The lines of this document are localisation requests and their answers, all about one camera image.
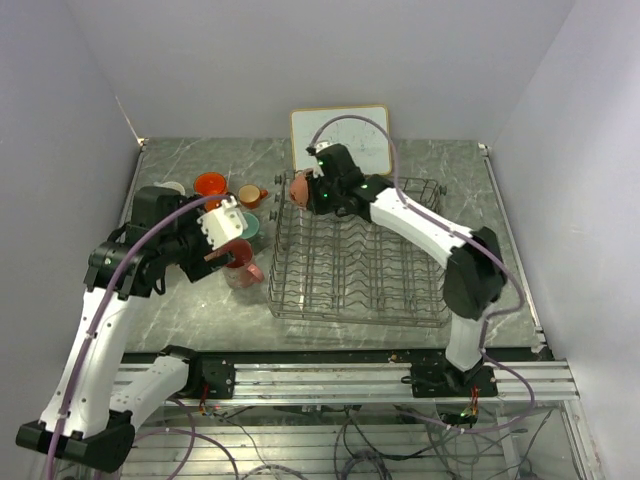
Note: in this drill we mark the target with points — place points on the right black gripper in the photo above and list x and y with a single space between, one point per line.
315 204

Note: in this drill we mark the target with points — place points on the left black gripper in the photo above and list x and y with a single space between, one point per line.
197 265

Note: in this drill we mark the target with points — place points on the salmon pink mug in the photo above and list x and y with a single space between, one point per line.
299 189

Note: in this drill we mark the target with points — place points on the dusty pink mug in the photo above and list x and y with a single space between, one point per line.
242 271

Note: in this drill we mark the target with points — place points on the mint green cup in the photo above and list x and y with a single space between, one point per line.
252 232

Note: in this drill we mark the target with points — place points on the light blue mug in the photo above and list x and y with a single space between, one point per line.
173 185

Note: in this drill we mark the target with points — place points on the large orange mug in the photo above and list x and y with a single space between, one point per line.
211 184

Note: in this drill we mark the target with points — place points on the small orange cup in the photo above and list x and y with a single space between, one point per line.
251 195

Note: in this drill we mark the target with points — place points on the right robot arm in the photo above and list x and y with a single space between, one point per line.
473 281

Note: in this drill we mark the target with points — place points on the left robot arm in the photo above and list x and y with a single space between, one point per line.
85 422

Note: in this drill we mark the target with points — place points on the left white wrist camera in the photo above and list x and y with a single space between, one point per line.
223 224

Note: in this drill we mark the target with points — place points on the white whiteboard with wooden frame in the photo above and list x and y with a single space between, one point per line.
367 145

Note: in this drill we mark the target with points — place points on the grey wire dish rack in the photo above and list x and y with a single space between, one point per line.
326 268

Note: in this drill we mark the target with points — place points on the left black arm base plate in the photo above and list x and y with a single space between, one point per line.
210 377

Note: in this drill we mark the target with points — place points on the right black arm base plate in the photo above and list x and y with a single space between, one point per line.
433 380

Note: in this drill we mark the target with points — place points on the aluminium frame rail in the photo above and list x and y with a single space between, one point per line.
350 382

